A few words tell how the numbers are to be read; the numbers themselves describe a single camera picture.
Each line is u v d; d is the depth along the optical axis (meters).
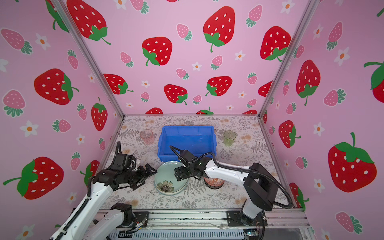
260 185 0.44
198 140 1.06
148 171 0.70
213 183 0.78
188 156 0.64
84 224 0.43
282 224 0.73
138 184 0.72
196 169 0.61
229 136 1.04
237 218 0.74
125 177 0.59
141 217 0.75
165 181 0.84
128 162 0.64
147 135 1.15
